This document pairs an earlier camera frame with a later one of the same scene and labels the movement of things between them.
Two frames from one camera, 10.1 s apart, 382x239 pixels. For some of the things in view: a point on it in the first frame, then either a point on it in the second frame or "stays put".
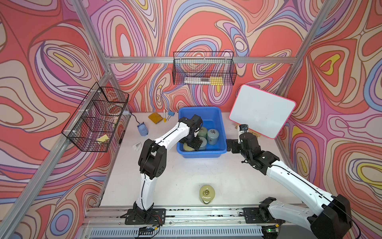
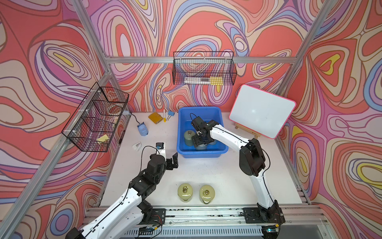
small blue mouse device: (143, 129) stays put
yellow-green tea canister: (207, 193) stays put
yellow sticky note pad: (155, 118) stays put
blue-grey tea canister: (203, 145) stays put
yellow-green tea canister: (187, 148) -> (185, 191)
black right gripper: (235, 144) -> (197, 142)
